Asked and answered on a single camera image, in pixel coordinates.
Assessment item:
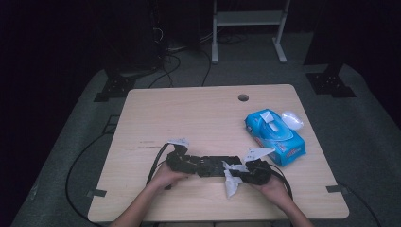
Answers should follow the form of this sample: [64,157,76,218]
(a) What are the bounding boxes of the white metal stand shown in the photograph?
[211,0,291,64]

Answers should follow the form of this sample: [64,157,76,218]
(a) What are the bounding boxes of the black wire floor frame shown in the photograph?
[102,114,121,135]

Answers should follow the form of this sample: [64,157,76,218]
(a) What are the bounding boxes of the translucent white oval lid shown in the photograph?
[281,110,305,131]

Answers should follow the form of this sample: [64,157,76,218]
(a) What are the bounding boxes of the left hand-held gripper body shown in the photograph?
[166,137,202,175]

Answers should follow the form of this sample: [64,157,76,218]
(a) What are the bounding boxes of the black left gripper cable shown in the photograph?
[146,142,172,185]

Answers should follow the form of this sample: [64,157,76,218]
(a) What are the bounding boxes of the white wet wipe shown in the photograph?
[221,160,250,200]
[259,111,279,132]

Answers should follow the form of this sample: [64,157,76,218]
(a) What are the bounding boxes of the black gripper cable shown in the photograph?
[146,142,172,185]
[270,164,295,201]

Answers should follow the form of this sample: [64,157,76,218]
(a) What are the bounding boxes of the person's right hand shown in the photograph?
[252,174,293,203]

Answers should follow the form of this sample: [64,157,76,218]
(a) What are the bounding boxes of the grey tape strip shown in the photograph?
[86,188,108,199]
[325,184,350,194]

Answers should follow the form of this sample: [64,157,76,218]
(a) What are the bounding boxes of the black and blue oblong device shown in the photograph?
[201,155,243,178]

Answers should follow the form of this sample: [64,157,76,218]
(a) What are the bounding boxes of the black floor cable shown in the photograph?
[337,181,383,227]
[199,49,212,88]
[64,131,112,223]
[148,53,183,89]

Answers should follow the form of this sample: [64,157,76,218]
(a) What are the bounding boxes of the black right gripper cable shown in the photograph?
[270,164,295,201]

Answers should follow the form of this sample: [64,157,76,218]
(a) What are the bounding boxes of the black stand base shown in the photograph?
[305,64,357,98]
[94,73,137,103]

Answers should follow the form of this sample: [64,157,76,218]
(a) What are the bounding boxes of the person's left hand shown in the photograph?
[150,162,191,192]

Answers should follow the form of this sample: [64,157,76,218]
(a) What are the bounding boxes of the blue wet wipes pack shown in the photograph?
[244,108,306,167]

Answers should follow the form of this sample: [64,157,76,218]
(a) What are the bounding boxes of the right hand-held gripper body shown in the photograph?
[240,147,276,186]

